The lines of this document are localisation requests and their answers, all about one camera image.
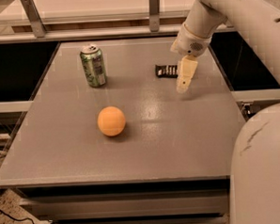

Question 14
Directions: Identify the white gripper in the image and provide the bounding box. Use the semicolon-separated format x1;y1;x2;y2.
170;23;211;94

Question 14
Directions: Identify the black rxbar chocolate bar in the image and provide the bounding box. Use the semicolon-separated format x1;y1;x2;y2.
155;65;178;78

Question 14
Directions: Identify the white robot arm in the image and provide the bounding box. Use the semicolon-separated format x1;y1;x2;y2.
171;0;280;224

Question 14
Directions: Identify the orange ball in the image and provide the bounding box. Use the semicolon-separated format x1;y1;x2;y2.
97;106;126;137

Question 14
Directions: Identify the green soda can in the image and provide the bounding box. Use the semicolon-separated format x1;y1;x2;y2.
80;43;106;88

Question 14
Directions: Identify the metal window frame rail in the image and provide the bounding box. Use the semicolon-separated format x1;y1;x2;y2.
0;0;195;44

